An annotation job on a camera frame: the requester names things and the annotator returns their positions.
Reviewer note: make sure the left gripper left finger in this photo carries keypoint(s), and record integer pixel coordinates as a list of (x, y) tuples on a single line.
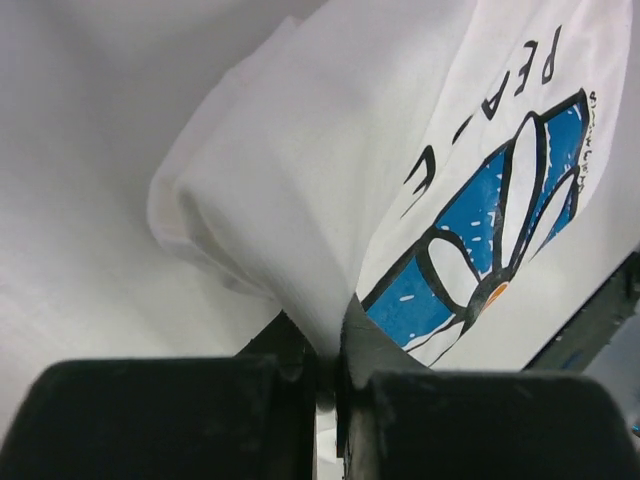
[(248, 416)]

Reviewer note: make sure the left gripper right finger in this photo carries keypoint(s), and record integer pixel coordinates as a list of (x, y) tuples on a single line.
[(397, 419)]

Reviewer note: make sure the white t shirt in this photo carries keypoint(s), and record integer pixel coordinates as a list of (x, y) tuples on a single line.
[(412, 155)]

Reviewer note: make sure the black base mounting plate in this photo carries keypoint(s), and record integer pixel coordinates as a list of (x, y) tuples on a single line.
[(590, 329)]

